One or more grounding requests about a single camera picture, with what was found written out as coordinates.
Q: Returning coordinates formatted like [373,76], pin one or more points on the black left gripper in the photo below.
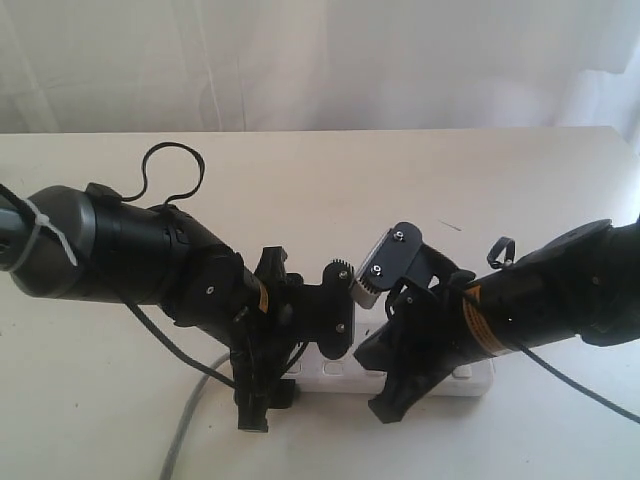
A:
[263,342]

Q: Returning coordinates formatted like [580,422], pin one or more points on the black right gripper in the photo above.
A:
[415,347]

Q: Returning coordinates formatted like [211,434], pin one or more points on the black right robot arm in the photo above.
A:
[584,283]

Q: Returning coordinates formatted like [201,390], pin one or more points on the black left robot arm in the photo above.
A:
[62,243]

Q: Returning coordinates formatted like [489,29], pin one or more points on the white backdrop curtain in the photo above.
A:
[116,66]

